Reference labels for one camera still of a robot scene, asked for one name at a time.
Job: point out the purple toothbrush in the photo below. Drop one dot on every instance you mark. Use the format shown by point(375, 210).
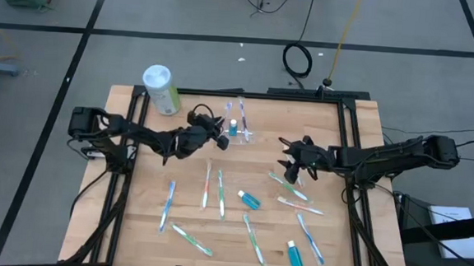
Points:
point(228, 106)
point(243, 117)

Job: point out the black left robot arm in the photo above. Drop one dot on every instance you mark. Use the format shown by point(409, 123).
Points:
point(138, 132)

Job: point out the green toothbrush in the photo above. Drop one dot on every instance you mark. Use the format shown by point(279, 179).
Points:
point(221, 196)
point(288, 187)
point(254, 239)
point(191, 240)

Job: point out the small blue mouthwash bottle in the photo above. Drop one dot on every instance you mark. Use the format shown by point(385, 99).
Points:
point(233, 129)
point(251, 201)
point(295, 258)

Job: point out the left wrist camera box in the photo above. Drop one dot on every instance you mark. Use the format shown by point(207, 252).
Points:
point(200, 120)

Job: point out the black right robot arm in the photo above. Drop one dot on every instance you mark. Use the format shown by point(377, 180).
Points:
point(384, 156)

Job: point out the clear acrylic organizer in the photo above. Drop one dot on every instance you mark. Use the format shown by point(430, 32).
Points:
point(241, 138)

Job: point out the white booklet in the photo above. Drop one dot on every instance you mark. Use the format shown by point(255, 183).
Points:
point(461, 245)

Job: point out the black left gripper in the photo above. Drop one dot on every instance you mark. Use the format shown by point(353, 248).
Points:
point(193, 140)

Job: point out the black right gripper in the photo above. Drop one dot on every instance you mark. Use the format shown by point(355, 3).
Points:
point(316, 154)

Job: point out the white green wipes canister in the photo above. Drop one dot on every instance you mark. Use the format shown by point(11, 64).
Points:
point(163, 97)

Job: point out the black aluminium table frame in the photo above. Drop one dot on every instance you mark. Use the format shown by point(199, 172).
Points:
point(264, 96)

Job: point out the black side stand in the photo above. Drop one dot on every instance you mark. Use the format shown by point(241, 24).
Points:
point(449, 229)

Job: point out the blue toothbrush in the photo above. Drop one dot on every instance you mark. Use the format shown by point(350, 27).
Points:
point(310, 238)
point(167, 207)

